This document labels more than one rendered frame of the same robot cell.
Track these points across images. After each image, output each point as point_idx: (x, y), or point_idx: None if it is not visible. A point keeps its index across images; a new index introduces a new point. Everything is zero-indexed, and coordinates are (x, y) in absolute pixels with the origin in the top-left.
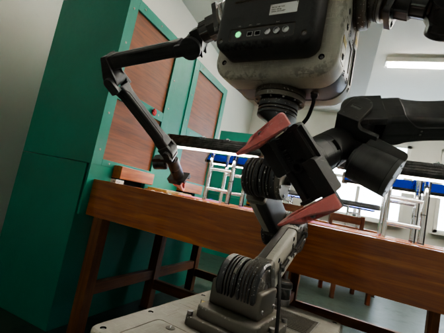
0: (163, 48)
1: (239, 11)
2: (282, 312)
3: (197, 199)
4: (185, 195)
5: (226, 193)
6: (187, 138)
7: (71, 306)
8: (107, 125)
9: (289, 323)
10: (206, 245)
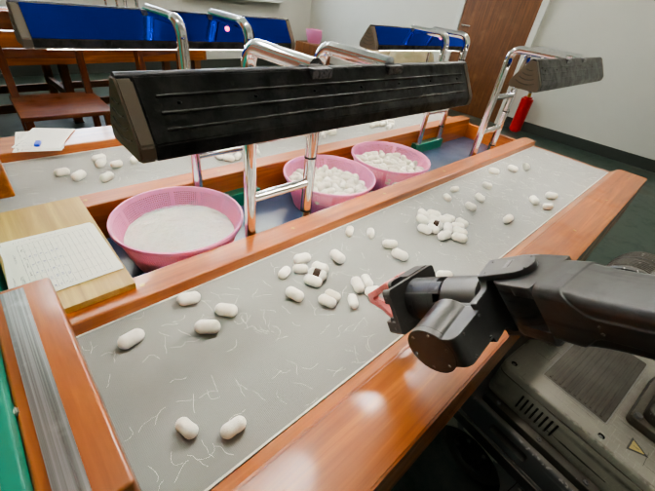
0: None
1: None
2: (591, 353)
3: (268, 247)
4: (109, 223)
5: (309, 190)
6: (262, 90)
7: None
8: None
9: (624, 363)
10: (497, 362)
